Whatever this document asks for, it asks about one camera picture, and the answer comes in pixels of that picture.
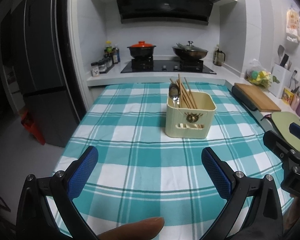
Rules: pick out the left hand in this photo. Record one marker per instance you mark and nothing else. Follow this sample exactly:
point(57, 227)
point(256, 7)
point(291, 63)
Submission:
point(145, 229)

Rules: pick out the cream utensil holder box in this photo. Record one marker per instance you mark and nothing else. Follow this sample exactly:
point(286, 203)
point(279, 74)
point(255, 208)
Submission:
point(190, 123)

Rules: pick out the large steel spoon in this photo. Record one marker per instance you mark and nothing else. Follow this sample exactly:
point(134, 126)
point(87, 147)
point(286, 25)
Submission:
point(173, 91)

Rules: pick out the yellow box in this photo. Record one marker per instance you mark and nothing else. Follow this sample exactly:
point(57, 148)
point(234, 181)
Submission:
point(287, 96)

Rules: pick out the wooden cutting board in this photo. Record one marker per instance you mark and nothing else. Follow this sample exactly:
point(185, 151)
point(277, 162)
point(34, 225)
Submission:
point(257, 97)

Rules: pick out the dark refrigerator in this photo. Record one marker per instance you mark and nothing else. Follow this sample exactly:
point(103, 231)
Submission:
point(36, 45)

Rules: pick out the small steel spoon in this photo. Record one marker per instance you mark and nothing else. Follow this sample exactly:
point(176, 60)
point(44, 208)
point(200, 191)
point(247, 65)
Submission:
point(176, 101)

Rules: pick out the white utensil holder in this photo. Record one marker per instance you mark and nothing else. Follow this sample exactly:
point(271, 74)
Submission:
point(283, 77)

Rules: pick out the teal plaid tablecloth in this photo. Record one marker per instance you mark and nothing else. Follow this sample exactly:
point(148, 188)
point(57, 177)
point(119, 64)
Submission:
point(143, 173)

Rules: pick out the condiment bottles group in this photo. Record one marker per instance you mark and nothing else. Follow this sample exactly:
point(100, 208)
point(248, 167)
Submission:
point(112, 51)

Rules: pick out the black range hood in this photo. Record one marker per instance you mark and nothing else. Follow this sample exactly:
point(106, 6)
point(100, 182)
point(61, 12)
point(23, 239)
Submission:
point(188, 11)

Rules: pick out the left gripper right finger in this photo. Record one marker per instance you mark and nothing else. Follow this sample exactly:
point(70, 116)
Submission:
point(264, 218)

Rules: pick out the red object on floor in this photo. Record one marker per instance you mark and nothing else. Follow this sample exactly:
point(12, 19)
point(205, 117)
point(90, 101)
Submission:
point(30, 124)

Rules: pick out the bag of yellow green sponges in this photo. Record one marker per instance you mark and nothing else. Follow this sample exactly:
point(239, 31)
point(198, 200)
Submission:
point(257, 75)

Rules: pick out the spice jar white label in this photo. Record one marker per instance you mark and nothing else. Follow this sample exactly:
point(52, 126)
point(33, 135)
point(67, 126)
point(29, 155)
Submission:
point(95, 72)

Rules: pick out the wooden chopstick group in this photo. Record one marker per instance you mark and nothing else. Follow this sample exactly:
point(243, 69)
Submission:
point(191, 94)
point(187, 97)

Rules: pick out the green cutting board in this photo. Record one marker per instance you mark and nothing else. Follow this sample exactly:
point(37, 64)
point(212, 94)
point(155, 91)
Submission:
point(282, 121)

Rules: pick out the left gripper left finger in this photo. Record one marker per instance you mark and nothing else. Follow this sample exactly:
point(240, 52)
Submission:
point(34, 217)

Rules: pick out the black gas stove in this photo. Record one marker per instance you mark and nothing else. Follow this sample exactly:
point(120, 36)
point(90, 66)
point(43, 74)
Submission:
point(178, 65)

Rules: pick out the dark glass kettle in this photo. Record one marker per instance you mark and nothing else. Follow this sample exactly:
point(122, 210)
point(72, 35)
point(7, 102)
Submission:
point(218, 56)

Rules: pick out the hanging bag on wall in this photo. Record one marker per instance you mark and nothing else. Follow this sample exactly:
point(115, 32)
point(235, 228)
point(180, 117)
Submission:
point(292, 26)

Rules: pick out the right hand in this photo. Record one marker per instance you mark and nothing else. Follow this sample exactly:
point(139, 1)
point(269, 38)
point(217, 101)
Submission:
point(292, 214)

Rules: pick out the black wok glass lid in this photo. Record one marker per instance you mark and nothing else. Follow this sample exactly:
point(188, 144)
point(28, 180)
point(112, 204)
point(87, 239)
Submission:
point(189, 51)

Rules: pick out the black pot orange lid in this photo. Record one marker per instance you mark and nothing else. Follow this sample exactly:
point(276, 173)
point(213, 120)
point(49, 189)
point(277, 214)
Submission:
point(141, 49)

